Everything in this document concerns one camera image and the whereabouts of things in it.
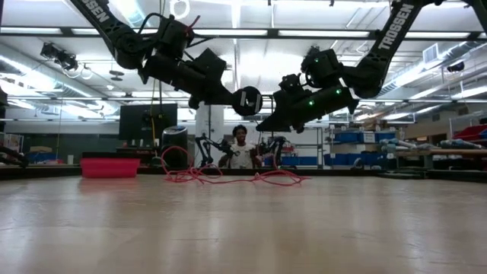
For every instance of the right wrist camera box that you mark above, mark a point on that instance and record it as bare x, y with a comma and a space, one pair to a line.
291, 84

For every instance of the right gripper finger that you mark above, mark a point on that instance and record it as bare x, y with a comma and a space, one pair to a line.
275, 123

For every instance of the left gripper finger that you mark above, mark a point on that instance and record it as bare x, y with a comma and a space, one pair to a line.
227, 98

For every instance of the white printed box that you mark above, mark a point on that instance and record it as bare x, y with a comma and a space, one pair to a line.
11, 142

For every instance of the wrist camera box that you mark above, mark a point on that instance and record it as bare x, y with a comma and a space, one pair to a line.
291, 84
210, 62

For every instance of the black overhead light beam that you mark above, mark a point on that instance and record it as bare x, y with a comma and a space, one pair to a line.
272, 33

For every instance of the black hanging pole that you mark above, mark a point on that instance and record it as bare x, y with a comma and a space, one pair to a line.
160, 93

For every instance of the person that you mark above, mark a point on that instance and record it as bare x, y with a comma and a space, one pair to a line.
240, 157

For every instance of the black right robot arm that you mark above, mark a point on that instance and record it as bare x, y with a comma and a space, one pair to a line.
395, 26

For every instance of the red collapsible bin black rim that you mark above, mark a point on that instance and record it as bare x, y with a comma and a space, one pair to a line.
110, 168

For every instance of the black monitor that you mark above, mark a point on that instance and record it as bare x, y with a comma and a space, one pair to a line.
148, 122

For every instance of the blue storage bin shelf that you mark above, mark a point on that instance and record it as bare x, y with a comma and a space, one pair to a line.
352, 137

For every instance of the wooden workbench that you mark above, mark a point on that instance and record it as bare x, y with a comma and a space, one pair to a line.
437, 153

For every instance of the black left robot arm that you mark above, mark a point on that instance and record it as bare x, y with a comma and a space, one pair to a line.
95, 15

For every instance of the black aluminium table frame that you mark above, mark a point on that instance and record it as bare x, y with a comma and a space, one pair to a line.
342, 172

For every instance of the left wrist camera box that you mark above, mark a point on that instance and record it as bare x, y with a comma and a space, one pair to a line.
210, 62

